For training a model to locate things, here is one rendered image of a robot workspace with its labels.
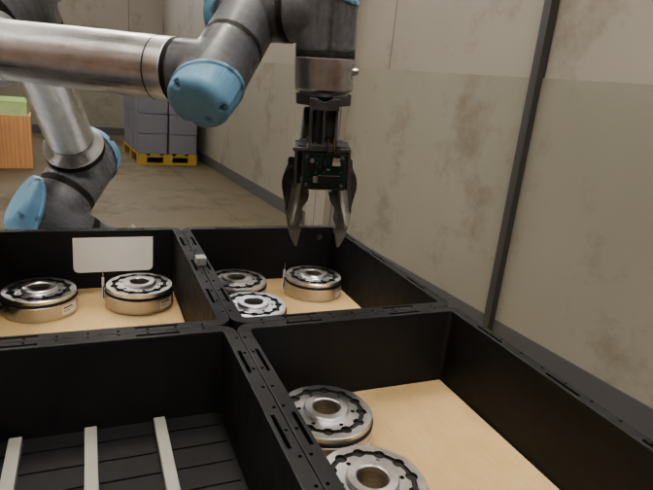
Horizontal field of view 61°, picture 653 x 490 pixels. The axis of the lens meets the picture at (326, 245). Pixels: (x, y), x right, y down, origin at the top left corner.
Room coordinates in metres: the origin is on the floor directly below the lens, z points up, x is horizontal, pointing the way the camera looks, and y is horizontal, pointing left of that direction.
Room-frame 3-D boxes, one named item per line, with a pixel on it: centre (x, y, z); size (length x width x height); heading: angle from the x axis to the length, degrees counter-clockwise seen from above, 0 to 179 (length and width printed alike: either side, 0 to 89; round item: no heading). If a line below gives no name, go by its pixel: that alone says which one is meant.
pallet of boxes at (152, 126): (7.26, 2.33, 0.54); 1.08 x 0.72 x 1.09; 30
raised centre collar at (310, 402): (0.52, -0.02, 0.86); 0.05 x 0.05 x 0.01
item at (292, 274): (0.94, 0.02, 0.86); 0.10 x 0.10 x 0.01
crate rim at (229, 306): (0.81, 0.04, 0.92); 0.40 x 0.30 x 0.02; 24
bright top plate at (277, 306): (0.78, 0.10, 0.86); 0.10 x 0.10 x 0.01
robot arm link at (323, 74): (0.74, 0.02, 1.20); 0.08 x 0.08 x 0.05
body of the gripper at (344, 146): (0.73, 0.02, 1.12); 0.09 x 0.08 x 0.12; 4
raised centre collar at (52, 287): (0.76, 0.42, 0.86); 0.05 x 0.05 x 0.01
